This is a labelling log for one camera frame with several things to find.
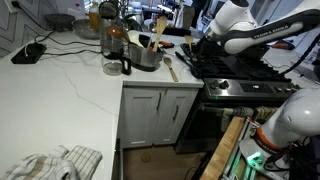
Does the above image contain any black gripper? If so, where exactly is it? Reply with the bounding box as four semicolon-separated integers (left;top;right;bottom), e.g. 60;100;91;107
191;37;229;58

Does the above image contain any black plastic spatula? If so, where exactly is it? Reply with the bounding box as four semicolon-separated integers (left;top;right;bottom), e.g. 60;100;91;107
174;51;202;79

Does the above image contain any black gas stove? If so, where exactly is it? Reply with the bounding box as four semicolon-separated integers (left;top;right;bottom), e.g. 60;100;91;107
174;43;301;155

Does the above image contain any small wooden spoon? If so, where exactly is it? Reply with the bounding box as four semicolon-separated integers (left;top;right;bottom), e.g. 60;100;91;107
162;56;180;83

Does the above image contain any large wooden spoon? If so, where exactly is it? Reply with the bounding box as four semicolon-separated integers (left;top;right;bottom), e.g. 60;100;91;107
152;15;168;53

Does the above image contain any metal pot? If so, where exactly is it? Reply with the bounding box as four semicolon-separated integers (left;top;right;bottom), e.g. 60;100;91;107
127;42;164;73

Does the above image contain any white serving spoon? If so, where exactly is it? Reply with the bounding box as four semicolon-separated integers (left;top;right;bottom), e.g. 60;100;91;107
127;30;145;48

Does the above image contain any grey cabinet door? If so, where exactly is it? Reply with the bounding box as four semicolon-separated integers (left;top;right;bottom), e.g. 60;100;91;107
120;87;167;149
153;87;200;146

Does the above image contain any brown ladle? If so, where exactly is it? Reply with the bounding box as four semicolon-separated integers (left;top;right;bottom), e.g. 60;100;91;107
106;25;132;45

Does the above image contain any black round strainer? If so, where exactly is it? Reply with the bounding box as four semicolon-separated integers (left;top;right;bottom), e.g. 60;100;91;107
98;0;120;20

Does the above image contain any wooden table top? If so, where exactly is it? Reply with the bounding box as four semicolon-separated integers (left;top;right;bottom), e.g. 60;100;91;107
199;116;247;180

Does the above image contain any orange liquid bottle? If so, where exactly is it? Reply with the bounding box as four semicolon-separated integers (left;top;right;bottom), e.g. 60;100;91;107
88;1;101;32

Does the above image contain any metal mixing bowl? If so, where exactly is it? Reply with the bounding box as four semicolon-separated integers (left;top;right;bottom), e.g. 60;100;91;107
72;18;101;41

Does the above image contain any black flat box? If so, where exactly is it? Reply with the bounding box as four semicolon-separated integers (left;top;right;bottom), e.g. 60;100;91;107
10;42;48;65

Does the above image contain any striped kitchen towel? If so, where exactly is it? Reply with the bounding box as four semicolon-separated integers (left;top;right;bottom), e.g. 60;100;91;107
3;144;104;180

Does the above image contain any orange handled tool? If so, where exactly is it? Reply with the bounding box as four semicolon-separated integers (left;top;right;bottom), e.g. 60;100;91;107
157;40;175;50

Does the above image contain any glass coffee pot black handle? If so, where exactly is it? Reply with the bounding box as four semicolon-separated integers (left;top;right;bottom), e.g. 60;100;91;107
99;17;133;77

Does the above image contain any towel on oven handle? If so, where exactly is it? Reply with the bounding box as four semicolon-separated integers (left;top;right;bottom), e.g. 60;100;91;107
221;105;278;133

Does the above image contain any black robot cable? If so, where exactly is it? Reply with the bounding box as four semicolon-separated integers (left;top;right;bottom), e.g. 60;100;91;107
261;32;320;77

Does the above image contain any black power cable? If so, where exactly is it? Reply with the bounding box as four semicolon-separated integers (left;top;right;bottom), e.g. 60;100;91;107
11;0;103;57

